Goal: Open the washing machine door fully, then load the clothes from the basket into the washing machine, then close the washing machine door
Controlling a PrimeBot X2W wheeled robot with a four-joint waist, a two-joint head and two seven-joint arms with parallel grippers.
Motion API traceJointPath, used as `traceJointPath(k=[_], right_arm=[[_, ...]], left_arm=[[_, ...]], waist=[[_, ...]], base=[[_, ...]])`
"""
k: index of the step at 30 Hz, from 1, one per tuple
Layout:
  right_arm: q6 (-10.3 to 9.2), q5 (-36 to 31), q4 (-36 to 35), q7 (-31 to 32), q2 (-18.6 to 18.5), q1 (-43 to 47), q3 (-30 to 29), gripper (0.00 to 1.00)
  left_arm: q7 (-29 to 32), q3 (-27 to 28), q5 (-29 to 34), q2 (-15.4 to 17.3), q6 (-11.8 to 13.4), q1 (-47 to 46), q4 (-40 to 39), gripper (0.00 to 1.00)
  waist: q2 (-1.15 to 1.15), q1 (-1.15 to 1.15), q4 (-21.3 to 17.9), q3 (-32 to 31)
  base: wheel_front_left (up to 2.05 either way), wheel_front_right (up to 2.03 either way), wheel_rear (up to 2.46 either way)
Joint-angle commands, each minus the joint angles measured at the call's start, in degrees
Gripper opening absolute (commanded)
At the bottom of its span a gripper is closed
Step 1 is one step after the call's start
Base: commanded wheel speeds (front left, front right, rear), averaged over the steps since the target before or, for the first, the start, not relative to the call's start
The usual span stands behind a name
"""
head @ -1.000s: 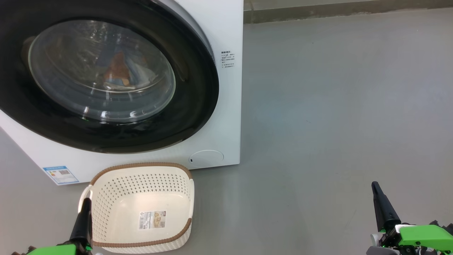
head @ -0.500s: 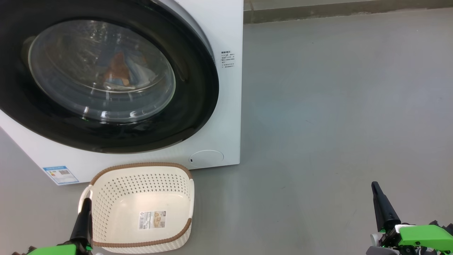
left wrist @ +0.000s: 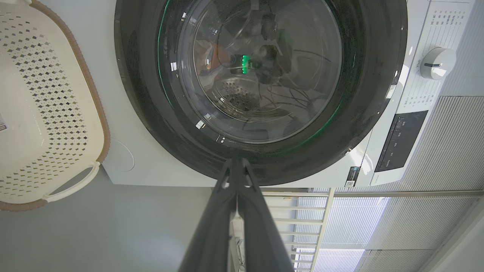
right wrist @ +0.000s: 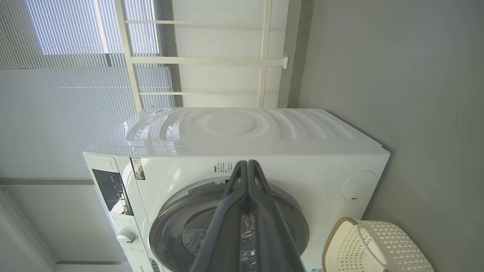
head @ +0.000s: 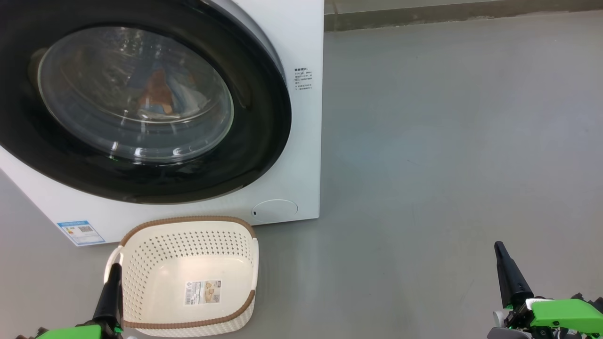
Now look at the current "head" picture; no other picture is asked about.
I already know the white washing machine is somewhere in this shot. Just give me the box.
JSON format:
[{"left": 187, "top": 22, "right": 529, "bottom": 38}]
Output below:
[{"left": 0, "top": 0, "right": 326, "bottom": 247}]

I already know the cream orange black cloth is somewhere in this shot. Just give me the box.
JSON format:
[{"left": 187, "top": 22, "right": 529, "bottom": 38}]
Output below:
[{"left": 136, "top": 67, "right": 176, "bottom": 116}]

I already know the basket product sticker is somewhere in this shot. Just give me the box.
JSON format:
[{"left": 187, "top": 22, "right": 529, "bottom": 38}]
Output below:
[{"left": 184, "top": 279, "right": 222, "bottom": 306}]

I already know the black glass washing machine door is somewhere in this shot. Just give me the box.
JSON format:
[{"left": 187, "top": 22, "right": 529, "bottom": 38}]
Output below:
[{"left": 0, "top": 0, "right": 293, "bottom": 205}]

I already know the cream perforated laundry basket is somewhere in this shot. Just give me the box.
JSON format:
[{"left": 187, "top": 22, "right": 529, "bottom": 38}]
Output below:
[{"left": 104, "top": 216, "right": 259, "bottom": 338}]

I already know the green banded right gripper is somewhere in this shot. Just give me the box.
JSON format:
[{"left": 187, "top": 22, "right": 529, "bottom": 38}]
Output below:
[{"left": 487, "top": 241, "right": 603, "bottom": 339}]

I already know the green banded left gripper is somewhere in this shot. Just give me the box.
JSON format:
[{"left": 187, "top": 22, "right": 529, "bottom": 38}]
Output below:
[{"left": 14, "top": 263, "right": 125, "bottom": 339}]

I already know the round white filter cover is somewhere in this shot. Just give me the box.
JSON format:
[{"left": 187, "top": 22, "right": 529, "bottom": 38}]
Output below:
[{"left": 251, "top": 199, "right": 299, "bottom": 223}]

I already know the blue energy label sticker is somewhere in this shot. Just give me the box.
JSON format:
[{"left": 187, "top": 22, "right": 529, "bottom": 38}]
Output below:
[{"left": 57, "top": 220, "right": 106, "bottom": 246}]

